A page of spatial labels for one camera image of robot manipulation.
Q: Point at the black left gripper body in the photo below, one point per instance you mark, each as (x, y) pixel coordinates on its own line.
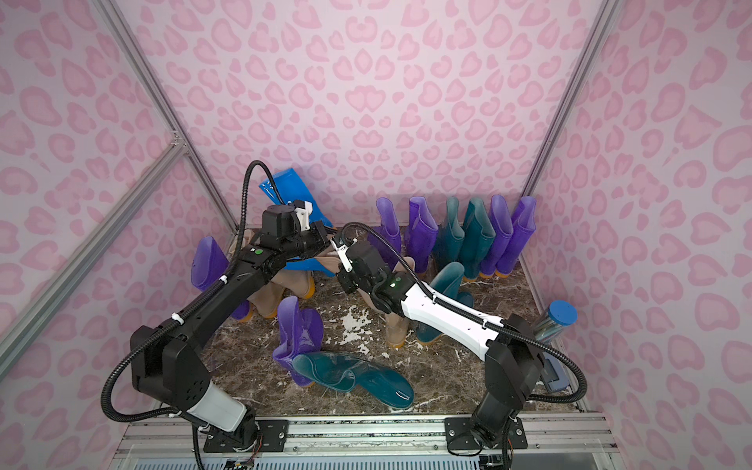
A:
(320, 236)

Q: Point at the beige rain boot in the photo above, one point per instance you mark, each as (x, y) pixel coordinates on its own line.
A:
(266, 301)
(396, 326)

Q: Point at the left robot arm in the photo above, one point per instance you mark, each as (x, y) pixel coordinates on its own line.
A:
(167, 363)

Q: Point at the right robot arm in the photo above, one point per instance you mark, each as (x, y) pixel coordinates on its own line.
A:
(512, 363)

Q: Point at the aluminium diagonal beam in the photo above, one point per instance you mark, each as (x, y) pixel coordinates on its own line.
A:
(38, 314)

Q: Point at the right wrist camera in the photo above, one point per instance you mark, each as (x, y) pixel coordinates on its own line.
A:
(345, 262)

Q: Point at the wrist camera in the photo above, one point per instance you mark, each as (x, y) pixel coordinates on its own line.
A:
(345, 262)
(281, 221)

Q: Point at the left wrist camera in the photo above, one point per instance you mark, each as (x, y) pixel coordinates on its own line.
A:
(281, 221)

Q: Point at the aluminium corner post left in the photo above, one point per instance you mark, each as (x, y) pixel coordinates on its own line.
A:
(125, 38)

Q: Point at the aluminium corner post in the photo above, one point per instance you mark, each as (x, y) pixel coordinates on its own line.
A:
(607, 16)
(125, 38)

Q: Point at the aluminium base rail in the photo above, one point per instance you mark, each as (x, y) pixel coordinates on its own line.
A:
(397, 441)

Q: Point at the aluminium corner post right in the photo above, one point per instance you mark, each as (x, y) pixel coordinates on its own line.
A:
(607, 16)

